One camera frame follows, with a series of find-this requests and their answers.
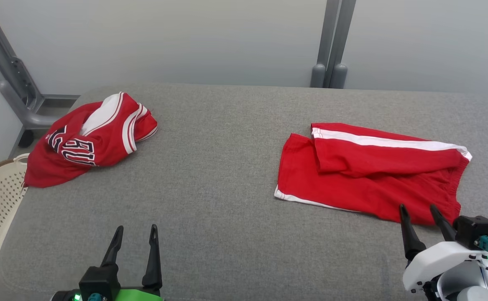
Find grey metal stand frame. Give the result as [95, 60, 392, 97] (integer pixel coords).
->
[0, 0, 81, 130]

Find red shorts with white stripe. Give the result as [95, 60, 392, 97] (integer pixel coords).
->
[274, 122, 473, 226]

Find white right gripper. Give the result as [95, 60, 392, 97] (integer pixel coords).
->
[399, 204, 485, 295]

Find red white basketball jersey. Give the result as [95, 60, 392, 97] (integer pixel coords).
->
[23, 91, 158, 189]

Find grey metal partition post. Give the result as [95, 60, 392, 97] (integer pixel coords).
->
[310, 0, 341, 88]
[330, 0, 357, 89]

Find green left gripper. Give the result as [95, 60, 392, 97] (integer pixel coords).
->
[51, 224, 165, 301]

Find black caster wheel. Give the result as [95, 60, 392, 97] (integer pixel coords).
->
[18, 130, 35, 148]

